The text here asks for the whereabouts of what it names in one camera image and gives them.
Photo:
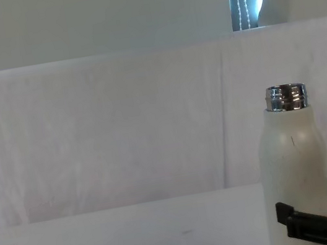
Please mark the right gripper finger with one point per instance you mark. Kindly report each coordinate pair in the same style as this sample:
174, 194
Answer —
306, 224

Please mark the white wrinkled curtain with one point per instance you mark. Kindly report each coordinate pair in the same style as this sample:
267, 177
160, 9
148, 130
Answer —
120, 129

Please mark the white table cloth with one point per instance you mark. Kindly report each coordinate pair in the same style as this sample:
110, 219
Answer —
137, 227

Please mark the cream vacuum bottle steel neck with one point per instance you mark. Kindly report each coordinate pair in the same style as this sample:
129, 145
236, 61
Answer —
293, 163

